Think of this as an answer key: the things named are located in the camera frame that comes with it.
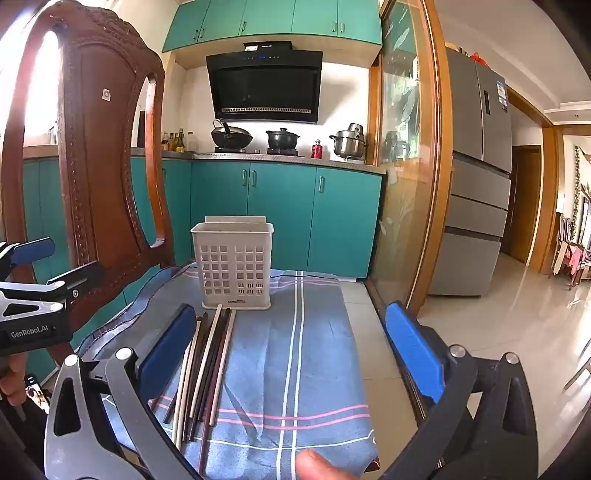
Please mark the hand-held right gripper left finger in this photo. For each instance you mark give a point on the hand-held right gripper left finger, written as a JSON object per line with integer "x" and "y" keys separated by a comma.
{"x": 166, "y": 350}

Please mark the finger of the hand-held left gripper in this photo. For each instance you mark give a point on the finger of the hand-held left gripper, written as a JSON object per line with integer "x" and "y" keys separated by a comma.
{"x": 32, "y": 251}
{"x": 81, "y": 277}

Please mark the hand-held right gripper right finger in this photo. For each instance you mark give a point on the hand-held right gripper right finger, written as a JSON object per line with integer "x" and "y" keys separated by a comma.
{"x": 411, "y": 350}

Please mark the bundle of mixed chopsticks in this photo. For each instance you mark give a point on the bundle of mixed chopsticks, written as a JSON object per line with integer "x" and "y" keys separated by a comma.
{"x": 213, "y": 360}

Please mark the white plastic utensil basket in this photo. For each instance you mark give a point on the white plastic utensil basket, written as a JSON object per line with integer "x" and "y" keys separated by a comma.
{"x": 231, "y": 235}

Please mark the person's left hand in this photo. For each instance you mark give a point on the person's left hand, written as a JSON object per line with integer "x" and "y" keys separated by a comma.
{"x": 13, "y": 381}

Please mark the person's right hand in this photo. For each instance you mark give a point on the person's right hand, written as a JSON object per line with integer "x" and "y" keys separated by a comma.
{"x": 321, "y": 467}

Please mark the smartphone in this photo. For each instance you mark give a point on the smartphone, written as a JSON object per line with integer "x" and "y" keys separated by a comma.
{"x": 38, "y": 392}

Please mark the carved wooden chair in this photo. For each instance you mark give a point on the carved wooden chair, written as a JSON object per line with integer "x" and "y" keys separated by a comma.
{"x": 92, "y": 161}

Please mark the blue plaid cloth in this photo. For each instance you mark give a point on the blue plaid cloth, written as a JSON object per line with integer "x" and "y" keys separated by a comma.
{"x": 300, "y": 346}

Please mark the row of condiment bottles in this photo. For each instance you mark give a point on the row of condiment bottles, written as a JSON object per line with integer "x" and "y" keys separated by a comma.
{"x": 179, "y": 142}

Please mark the silver refrigerator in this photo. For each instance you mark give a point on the silver refrigerator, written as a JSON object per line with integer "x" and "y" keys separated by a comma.
{"x": 475, "y": 184}

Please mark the teal base cabinets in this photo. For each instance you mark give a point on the teal base cabinets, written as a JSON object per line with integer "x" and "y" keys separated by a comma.
{"x": 277, "y": 207}

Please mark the wooden door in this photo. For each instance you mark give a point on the wooden door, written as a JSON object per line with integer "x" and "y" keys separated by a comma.
{"x": 524, "y": 203}

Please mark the dining chairs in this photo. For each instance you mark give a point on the dining chairs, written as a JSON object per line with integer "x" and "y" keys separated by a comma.
{"x": 572, "y": 258}

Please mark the glass sliding door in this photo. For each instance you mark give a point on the glass sliding door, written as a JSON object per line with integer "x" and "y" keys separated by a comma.
{"x": 406, "y": 161}

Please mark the black wok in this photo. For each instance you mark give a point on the black wok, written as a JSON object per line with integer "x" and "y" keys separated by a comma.
{"x": 232, "y": 136}

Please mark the stainless steel pot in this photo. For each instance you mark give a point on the stainless steel pot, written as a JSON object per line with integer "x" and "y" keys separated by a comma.
{"x": 348, "y": 144}

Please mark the gas stove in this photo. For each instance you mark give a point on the gas stove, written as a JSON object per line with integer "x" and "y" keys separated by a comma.
{"x": 258, "y": 151}

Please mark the red canister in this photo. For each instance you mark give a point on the red canister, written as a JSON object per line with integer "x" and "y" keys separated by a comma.
{"x": 316, "y": 150}

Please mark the kitchen countertop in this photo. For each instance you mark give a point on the kitchen countertop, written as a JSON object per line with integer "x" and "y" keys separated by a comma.
{"x": 286, "y": 160}

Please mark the black cooking pot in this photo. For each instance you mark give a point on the black cooking pot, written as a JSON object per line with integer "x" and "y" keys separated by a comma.
{"x": 282, "y": 140}

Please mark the black range hood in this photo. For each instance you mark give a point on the black range hood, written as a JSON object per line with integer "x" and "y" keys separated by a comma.
{"x": 263, "y": 87}

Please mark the teal wall cabinets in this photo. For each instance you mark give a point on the teal wall cabinets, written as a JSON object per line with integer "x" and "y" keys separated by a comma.
{"x": 277, "y": 18}

